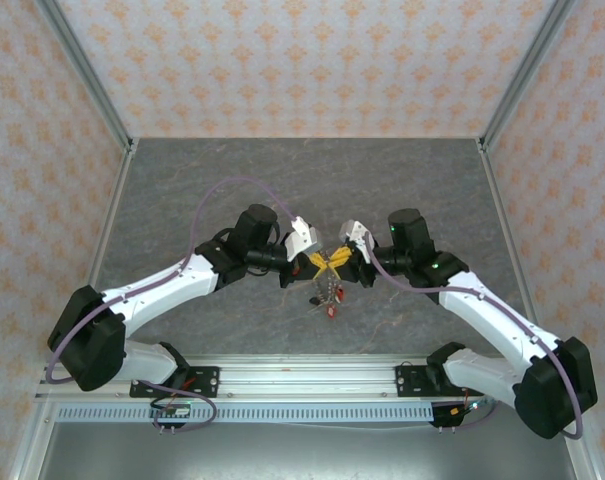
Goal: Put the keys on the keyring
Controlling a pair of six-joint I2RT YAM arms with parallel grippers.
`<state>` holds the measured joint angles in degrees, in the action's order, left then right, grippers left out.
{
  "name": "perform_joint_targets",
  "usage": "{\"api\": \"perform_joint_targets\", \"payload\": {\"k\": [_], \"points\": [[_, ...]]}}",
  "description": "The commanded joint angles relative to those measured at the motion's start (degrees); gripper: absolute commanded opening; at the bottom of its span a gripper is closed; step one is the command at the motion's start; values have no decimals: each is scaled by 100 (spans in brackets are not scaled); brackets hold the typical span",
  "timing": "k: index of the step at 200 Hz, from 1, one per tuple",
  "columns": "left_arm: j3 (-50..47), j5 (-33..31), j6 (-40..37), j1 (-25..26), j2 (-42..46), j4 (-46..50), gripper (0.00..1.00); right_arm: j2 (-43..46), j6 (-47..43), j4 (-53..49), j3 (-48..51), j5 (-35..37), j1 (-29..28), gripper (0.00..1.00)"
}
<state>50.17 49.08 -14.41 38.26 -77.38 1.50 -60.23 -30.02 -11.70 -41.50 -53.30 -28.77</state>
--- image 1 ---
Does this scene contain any round metal keyring plate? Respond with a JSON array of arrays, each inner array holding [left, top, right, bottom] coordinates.
[[311, 275, 339, 309]]

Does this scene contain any aluminium table edge bar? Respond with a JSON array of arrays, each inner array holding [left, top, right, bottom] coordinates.
[[6, 139, 139, 480], [476, 138, 601, 480]]

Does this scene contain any grey metal panel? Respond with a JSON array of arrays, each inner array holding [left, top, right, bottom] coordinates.
[[36, 422, 581, 480]]

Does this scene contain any small green circuit board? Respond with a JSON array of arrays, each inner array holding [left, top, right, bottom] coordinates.
[[149, 403, 192, 420], [449, 399, 491, 416]]

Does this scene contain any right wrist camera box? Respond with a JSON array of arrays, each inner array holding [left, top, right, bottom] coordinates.
[[337, 218, 376, 265]]

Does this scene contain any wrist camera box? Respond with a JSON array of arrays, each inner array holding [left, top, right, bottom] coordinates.
[[284, 214, 324, 262], [337, 218, 376, 265]]

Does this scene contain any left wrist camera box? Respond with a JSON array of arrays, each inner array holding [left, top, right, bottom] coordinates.
[[284, 214, 324, 262]]

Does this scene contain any purple camera cable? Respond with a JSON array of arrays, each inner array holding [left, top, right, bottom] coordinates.
[[45, 177, 299, 432], [367, 247, 585, 441]]

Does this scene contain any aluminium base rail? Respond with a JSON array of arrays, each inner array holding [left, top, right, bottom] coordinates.
[[34, 353, 582, 402]]

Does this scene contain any white slotted cable duct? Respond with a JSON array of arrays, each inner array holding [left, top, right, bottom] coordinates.
[[55, 403, 436, 424]]

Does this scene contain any aluminium frame post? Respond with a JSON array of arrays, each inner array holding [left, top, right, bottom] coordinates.
[[34, 0, 136, 154], [475, 0, 579, 154]]

